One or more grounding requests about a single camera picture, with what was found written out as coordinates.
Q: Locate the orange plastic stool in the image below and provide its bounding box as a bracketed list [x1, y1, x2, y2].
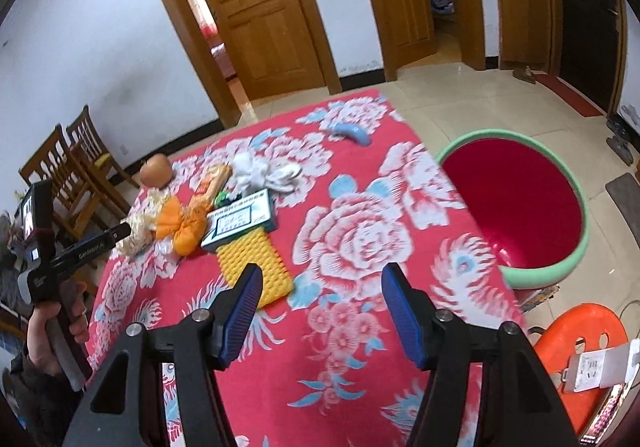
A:
[532, 304, 629, 436]

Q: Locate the wooden door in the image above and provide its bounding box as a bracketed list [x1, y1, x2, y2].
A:
[350, 0, 436, 81]
[184, 0, 327, 101]

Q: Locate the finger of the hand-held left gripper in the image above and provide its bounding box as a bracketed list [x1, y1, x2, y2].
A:
[102, 223, 132, 248]

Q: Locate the white labelled device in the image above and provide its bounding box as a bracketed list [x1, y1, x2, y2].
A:
[561, 338, 640, 394]

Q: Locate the orange snack packet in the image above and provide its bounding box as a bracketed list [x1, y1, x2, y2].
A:
[192, 164, 234, 216]

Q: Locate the white and teal box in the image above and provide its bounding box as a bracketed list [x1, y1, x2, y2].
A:
[200, 188, 279, 253]

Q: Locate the dark floor mat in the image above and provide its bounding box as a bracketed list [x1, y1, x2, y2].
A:
[604, 172, 640, 229]

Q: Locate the wooden chair with yellow cushion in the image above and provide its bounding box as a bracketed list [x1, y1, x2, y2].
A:
[66, 104, 141, 188]

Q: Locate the white tissue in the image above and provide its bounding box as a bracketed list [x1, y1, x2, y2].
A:
[227, 152, 302, 194]

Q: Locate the apple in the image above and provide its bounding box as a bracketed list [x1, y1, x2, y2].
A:
[139, 153, 174, 188]

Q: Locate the grey slipper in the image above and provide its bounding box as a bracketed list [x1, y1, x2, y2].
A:
[607, 136, 636, 166]
[605, 118, 632, 141]

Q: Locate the blue curved handle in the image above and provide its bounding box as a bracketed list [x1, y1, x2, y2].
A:
[322, 122, 372, 147]

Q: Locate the red doormat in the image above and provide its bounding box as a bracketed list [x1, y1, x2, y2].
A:
[537, 72, 606, 118]

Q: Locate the orange wrapper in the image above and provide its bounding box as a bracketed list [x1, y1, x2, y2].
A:
[155, 196, 209, 256]

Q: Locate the person's left hand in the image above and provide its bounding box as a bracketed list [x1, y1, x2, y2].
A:
[27, 281, 91, 374]

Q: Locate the red floral tablecloth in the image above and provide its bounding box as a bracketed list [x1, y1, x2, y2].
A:
[85, 88, 531, 447]

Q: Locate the red basin with green rim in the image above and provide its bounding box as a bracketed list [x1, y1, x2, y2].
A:
[434, 128, 592, 291]

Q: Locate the dark door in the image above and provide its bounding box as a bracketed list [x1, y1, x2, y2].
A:
[549, 0, 627, 112]

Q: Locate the wooden door frame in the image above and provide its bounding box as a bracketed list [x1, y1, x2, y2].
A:
[136, 0, 344, 129]
[348, 0, 487, 83]

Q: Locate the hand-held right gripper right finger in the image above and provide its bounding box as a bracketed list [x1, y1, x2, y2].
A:
[381, 262, 581, 447]

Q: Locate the person's left forearm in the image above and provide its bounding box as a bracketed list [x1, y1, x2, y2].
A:
[6, 349, 76, 410]

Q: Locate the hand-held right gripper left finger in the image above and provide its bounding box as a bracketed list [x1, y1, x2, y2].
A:
[62, 263, 264, 447]

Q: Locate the pale wrapper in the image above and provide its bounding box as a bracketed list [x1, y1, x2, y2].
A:
[121, 187, 171, 259]

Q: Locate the wooden wall panel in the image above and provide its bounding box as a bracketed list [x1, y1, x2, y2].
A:
[496, 0, 551, 73]

